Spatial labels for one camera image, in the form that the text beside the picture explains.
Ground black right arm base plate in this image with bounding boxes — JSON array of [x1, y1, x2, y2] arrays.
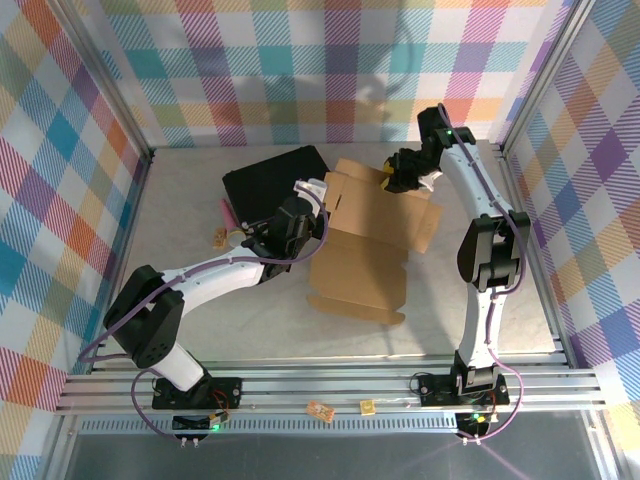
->
[[417, 373, 511, 407]]

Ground aluminium right side rail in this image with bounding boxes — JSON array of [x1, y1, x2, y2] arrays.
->
[[489, 142, 574, 369]]

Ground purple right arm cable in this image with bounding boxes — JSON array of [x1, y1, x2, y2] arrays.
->
[[436, 102, 526, 444]]

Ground aluminium left side rail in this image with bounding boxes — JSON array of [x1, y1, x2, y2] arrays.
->
[[87, 149, 156, 374]]

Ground aluminium upright post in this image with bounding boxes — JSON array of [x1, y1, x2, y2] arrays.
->
[[47, 0, 157, 164], [497, 0, 599, 159]]

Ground controller board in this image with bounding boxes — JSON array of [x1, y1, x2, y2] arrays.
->
[[457, 407, 501, 436], [171, 408, 232, 434]]

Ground orange printed card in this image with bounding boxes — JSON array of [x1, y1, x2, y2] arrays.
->
[[305, 399, 336, 422]]

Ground aluminium left upright post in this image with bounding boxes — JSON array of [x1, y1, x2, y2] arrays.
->
[[47, 0, 157, 164]]

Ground aluminium frame leg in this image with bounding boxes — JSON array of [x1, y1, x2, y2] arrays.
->
[[582, 412, 629, 480], [37, 414, 84, 480]]

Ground aluminium rail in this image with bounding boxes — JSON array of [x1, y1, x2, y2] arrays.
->
[[87, 149, 156, 374], [489, 142, 574, 369]]

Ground right controller board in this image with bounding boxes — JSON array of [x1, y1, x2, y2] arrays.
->
[[457, 407, 501, 436]]

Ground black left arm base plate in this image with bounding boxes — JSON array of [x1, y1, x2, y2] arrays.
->
[[151, 377, 244, 410]]

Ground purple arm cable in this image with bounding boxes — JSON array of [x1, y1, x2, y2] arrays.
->
[[79, 202, 331, 444], [436, 102, 526, 444]]

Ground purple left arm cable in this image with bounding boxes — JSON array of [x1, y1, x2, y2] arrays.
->
[[79, 202, 331, 444]]

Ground left controller board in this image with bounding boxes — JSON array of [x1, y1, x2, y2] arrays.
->
[[171, 408, 232, 434]]

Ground black case with metal handle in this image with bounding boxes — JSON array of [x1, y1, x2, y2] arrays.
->
[[222, 144, 332, 231]]

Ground aluminium front rail beam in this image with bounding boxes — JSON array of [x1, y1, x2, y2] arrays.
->
[[53, 353, 609, 417]]

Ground perforated metal cable tray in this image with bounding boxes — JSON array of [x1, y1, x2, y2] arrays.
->
[[78, 417, 464, 435]]

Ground brown cardboard box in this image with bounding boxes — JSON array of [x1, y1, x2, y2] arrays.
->
[[305, 157, 445, 327]]

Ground aluminium right upright post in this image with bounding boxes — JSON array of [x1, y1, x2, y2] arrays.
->
[[497, 0, 599, 159]]

